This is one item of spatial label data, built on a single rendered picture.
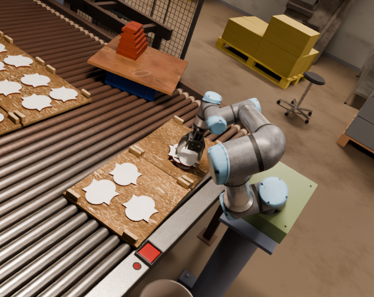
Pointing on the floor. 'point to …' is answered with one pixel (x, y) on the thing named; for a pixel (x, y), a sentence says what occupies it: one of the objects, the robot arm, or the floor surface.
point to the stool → (305, 93)
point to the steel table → (368, 85)
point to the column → (227, 259)
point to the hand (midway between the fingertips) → (187, 155)
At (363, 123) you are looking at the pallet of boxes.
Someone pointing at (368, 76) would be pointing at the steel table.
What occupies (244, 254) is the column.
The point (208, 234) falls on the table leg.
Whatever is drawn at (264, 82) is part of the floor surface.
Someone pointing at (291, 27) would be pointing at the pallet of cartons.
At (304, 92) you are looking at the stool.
